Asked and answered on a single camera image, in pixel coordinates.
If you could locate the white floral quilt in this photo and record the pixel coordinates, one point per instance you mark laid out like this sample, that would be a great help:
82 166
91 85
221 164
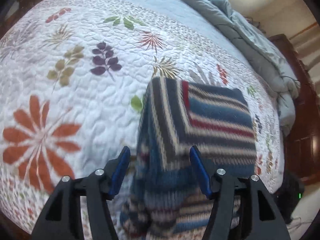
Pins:
87 105

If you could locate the grey comforter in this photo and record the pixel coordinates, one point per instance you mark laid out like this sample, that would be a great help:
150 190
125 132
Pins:
257 45

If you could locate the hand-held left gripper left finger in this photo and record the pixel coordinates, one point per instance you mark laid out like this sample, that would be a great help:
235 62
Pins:
118 172

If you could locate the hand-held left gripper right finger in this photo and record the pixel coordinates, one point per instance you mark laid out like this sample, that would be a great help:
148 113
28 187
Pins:
200 172

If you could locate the striped knitted sweater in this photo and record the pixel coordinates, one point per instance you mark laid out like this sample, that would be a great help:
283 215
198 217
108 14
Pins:
200 120

